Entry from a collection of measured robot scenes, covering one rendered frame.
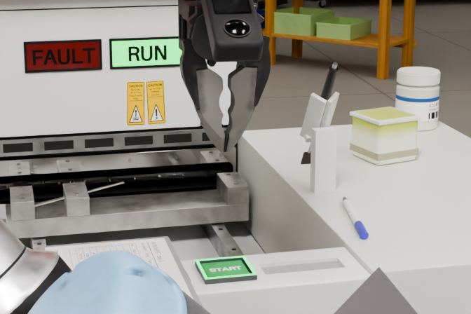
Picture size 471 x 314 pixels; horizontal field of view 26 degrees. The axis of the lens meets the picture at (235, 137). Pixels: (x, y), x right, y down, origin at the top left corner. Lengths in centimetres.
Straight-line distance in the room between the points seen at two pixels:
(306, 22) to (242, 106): 632
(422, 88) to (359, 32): 567
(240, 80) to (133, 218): 56
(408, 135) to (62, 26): 55
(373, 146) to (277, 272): 42
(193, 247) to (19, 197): 27
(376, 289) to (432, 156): 69
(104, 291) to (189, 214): 90
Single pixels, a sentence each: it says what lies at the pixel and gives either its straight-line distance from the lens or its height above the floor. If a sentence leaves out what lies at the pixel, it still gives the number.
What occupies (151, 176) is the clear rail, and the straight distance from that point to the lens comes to 165.
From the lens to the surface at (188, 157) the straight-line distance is 164.
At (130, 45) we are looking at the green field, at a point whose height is 111.
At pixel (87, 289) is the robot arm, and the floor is 111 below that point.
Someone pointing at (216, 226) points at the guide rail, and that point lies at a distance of 156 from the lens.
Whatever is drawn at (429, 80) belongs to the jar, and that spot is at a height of 105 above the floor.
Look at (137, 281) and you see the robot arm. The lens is 65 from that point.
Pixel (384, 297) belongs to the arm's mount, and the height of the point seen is 103.
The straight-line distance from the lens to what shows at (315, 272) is 110.
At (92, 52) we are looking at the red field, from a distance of 159.
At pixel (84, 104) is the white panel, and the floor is 102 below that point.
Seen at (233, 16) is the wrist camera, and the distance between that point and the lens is 96.
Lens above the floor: 137
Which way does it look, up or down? 15 degrees down
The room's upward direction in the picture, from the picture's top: straight up
